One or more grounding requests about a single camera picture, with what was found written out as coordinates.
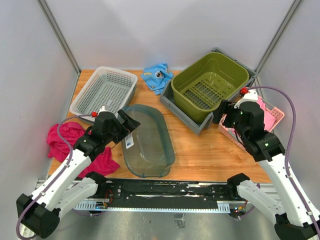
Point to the aluminium frame rail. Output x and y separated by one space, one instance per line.
78 191

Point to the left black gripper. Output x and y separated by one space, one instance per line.
128 125

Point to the olive green plastic basin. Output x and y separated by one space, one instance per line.
199 89

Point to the pink plastic basket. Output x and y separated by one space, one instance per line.
230 132

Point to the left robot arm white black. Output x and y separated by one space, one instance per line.
42 210

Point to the translucent blue plastic tub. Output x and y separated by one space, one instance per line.
148 151

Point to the magenta cloth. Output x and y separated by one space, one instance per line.
71 131

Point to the blue patterned cloth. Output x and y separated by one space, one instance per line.
157 77

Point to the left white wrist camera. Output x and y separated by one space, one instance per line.
103 113

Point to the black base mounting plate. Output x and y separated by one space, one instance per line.
142 195

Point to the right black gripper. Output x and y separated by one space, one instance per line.
223 108

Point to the dark grey plastic tray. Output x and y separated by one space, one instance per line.
112 95

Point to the pink folded cloth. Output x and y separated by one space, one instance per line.
269 119

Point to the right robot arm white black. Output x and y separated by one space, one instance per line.
293 217

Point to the grey plastic bin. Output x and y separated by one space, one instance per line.
166 98

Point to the white perforated plastic basket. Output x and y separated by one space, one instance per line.
103 75

